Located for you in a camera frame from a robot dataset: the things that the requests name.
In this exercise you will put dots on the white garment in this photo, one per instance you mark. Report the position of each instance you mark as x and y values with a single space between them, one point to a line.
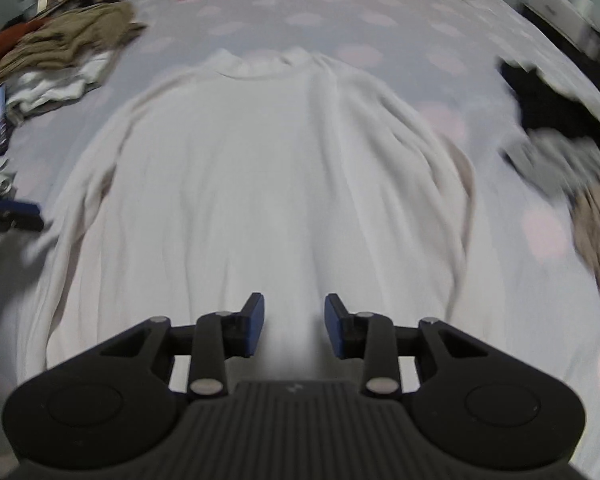
55 85

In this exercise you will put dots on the rust orange garment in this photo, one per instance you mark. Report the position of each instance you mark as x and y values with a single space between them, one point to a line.
0 50

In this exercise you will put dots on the white sweatshirt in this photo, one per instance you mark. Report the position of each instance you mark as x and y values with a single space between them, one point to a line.
260 160

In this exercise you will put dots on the grey pink-dotted bed sheet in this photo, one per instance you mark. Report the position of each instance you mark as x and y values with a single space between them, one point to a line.
380 25

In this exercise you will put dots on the black garment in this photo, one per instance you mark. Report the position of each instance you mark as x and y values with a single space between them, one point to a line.
555 105

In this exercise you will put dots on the grey garment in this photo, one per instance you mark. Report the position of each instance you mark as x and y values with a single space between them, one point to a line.
545 160

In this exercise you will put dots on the dark nightstand with white top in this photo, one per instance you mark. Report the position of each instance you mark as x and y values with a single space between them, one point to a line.
565 15

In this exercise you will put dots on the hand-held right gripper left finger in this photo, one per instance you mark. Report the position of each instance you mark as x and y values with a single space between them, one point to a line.
255 322

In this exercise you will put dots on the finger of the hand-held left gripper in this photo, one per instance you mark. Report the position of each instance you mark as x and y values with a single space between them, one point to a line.
17 208

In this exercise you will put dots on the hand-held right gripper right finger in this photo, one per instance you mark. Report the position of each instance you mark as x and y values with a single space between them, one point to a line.
336 327

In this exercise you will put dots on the smartphone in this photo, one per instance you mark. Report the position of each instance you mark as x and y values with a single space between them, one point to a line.
0 120

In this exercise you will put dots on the olive striped shirt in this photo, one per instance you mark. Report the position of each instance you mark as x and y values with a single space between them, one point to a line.
65 35

